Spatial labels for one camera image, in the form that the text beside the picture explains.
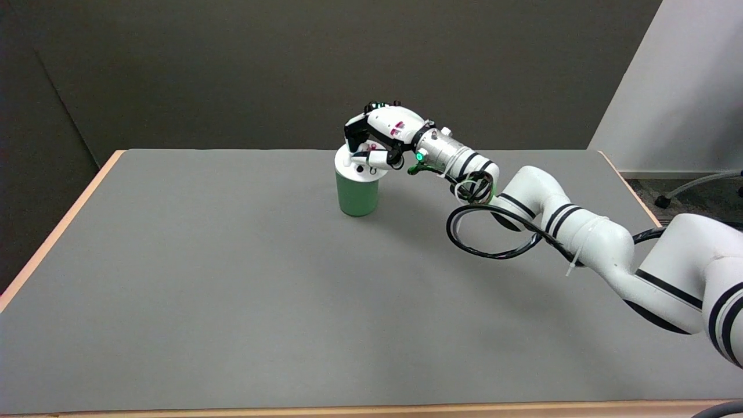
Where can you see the white round cup lid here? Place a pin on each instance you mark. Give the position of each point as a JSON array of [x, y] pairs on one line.
[[351, 171]]

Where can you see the green plastic cup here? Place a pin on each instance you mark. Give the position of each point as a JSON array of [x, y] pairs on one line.
[[357, 198]]

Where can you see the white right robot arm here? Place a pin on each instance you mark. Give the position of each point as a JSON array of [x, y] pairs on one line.
[[580, 226]]

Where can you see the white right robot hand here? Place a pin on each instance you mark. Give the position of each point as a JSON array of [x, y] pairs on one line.
[[386, 129]]

